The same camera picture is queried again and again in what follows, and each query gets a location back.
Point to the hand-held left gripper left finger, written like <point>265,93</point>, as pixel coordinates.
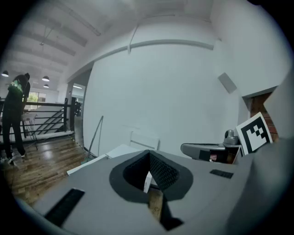
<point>96,188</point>

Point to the black pendant lamp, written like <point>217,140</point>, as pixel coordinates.
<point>46,86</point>
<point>45,78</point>
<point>5,73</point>

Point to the long ceiling light fixture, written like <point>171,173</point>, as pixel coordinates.
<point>85,23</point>

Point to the grey wall panel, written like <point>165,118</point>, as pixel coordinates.
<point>227,82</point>

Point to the small white box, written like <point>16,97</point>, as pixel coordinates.
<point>148,182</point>

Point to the white flat board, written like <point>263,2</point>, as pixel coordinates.
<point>92,163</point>

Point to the black metal railing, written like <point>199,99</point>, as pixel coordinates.
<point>50,104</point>

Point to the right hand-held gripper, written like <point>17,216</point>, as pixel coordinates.
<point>253,135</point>

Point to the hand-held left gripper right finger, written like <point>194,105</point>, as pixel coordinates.
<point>206,190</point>

